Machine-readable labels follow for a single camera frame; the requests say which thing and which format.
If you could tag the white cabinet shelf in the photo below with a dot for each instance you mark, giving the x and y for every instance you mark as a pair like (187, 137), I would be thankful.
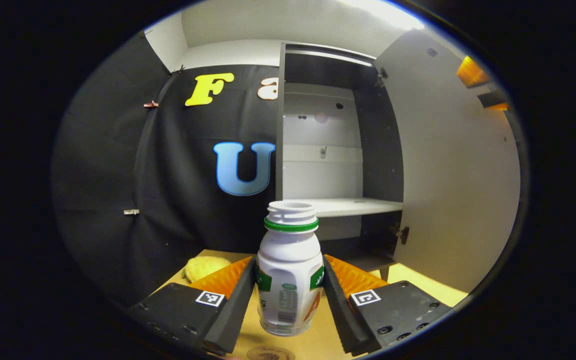
(353, 206)

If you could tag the long ceiling light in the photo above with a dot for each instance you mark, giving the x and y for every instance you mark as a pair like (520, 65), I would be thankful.
(383, 12)

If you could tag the wooden clothes peg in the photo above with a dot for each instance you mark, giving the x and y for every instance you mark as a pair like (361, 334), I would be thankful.
(151, 104)

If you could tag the yellow sponge-like lump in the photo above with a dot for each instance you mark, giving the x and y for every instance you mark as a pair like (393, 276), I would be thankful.
(205, 268)

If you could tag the white plastic bottle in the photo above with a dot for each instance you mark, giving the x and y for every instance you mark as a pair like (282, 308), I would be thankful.
(290, 265)

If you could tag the round brown coaster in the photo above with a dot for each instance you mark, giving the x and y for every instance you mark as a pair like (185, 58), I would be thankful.
(270, 354)

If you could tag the beige cabinet door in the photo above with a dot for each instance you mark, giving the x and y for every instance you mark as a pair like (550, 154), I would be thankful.
(458, 190)

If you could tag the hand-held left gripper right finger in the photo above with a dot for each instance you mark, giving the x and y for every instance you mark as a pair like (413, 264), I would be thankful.
(340, 310)

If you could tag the black backdrop cloth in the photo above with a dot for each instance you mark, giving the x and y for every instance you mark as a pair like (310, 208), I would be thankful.
(178, 200)

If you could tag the dark grey cabinet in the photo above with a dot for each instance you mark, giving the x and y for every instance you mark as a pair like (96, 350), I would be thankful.
(378, 150)

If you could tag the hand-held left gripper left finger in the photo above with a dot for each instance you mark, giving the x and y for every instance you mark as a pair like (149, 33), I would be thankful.
(233, 310)

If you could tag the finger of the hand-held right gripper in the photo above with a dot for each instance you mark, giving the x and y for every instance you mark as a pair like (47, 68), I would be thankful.
(493, 100)
(473, 72)

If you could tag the small silver clip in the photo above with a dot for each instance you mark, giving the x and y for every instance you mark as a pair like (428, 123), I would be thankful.
(131, 212)

